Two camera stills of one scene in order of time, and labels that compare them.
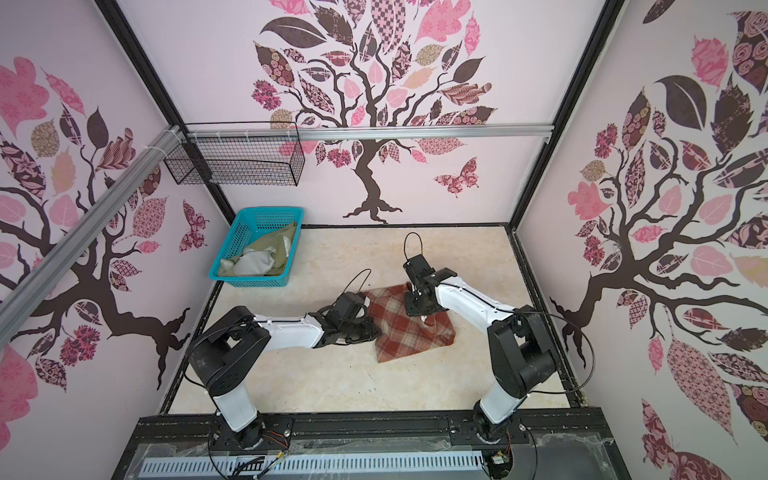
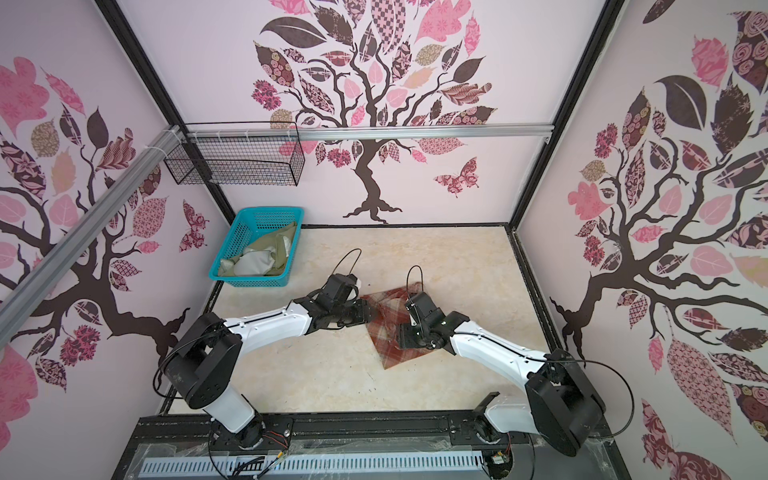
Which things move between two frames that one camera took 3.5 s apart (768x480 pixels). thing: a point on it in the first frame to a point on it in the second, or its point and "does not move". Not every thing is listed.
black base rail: x=568 y=445 does not move
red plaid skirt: x=403 y=335 does not move
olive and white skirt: x=266 y=254 does not move
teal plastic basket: x=250 y=224 does not move
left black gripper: x=371 y=333 to x=364 y=316
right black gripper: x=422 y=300 to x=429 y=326
